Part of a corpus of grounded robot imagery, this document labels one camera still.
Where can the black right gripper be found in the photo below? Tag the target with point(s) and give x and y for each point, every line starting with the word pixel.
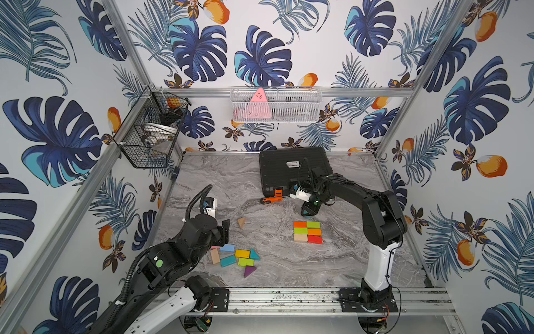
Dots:
pixel 311 211

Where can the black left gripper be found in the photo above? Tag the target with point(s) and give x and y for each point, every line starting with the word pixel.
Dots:
pixel 224 232

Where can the orange rectangular block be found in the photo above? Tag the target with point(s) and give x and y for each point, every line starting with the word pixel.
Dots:
pixel 300 224

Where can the orange square block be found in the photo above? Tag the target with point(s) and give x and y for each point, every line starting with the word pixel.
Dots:
pixel 314 232

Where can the green square block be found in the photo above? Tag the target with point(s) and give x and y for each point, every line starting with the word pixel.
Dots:
pixel 301 231

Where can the natural wood triangle block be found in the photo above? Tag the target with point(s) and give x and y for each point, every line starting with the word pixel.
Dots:
pixel 241 222

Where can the red rectangular block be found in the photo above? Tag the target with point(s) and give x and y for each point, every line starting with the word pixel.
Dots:
pixel 314 239

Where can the natural wood rectangular block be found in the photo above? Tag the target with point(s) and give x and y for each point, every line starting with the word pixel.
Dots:
pixel 300 238

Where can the lime green rectangular block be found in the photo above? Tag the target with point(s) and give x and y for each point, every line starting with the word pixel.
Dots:
pixel 313 225

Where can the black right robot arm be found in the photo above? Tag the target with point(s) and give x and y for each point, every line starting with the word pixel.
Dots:
pixel 382 222

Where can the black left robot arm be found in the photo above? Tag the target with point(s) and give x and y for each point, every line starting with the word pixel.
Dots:
pixel 158 267

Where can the light blue rectangular block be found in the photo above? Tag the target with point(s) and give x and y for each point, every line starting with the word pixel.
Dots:
pixel 229 248

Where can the natural wood slanted block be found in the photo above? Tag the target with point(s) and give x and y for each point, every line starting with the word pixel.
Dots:
pixel 215 256

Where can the yellow square block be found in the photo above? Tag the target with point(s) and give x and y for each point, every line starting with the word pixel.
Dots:
pixel 242 254

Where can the teal rectangular block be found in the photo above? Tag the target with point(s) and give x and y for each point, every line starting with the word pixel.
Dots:
pixel 228 261

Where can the teal small triangle block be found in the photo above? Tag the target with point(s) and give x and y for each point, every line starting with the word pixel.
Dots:
pixel 254 255

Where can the purple triangle block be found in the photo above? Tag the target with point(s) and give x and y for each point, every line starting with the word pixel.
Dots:
pixel 249 270

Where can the black plastic tool case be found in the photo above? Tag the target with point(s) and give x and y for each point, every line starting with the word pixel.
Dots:
pixel 281 169

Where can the pink triangle card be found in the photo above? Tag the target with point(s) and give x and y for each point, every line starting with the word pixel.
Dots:
pixel 258 107

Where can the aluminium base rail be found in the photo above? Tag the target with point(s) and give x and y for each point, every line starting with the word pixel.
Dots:
pixel 328 301

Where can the black corner bracket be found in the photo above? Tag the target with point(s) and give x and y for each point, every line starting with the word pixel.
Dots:
pixel 175 173

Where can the black wire basket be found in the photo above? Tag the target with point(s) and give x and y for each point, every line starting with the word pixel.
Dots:
pixel 152 129

